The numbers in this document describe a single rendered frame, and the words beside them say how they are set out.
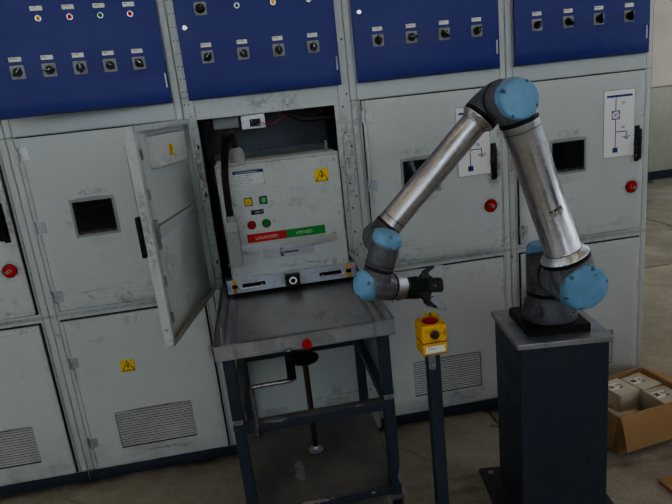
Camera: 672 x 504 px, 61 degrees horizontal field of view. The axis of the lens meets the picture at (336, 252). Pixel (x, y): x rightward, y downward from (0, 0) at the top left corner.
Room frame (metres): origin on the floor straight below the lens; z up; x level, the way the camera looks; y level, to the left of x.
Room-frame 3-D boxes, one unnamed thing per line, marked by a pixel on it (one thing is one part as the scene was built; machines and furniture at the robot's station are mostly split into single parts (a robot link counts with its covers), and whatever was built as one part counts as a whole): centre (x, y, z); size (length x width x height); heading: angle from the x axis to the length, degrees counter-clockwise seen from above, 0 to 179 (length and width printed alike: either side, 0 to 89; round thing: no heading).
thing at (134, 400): (3.00, 0.99, 1.12); 1.35 x 0.70 x 2.25; 7
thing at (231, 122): (2.86, 0.26, 1.18); 0.78 x 0.69 x 0.79; 7
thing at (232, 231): (2.19, 0.39, 1.09); 0.08 x 0.05 x 0.17; 7
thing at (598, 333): (1.88, -0.72, 0.74); 0.32 x 0.32 x 0.02; 89
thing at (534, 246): (1.88, -0.73, 0.96); 0.17 x 0.15 x 0.18; 4
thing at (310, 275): (2.30, 0.19, 0.90); 0.54 x 0.05 x 0.06; 97
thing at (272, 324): (2.13, 0.17, 0.82); 0.68 x 0.62 x 0.06; 7
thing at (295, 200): (2.28, 0.19, 1.15); 0.48 x 0.01 x 0.48; 97
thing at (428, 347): (1.65, -0.27, 0.85); 0.08 x 0.08 x 0.10; 7
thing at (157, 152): (2.13, 0.59, 1.21); 0.63 x 0.07 x 0.74; 176
